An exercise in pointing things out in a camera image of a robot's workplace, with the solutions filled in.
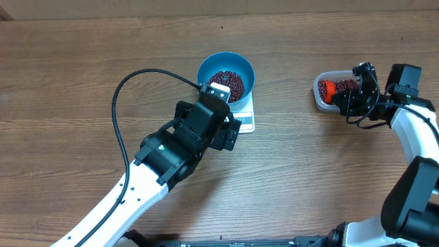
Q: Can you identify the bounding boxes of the red beans in bowl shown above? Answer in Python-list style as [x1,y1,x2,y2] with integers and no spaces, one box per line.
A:
[208,71,245,103]

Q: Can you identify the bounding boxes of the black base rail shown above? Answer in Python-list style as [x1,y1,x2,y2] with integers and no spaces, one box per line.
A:
[123,230,328,247]

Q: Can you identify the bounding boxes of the clear plastic bean container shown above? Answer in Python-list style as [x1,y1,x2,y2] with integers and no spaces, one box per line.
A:
[313,70,359,113]

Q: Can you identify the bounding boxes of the teal plastic bowl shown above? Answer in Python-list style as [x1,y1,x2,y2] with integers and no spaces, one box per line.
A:
[196,51,256,107]

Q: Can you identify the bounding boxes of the red beans in container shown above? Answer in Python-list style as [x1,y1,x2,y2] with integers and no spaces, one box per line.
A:
[318,79,359,103]

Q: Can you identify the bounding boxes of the white digital kitchen scale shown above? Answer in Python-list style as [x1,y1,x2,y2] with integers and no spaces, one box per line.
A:
[229,92,256,134]

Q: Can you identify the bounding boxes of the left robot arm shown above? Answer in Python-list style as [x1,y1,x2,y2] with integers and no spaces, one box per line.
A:
[55,89,239,246]

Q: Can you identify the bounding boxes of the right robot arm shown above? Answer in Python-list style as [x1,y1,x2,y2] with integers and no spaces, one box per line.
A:
[309,62,438,246]

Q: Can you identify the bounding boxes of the orange measuring scoop blue handle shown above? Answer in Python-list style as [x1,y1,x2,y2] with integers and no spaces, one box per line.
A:
[324,80,336,104]

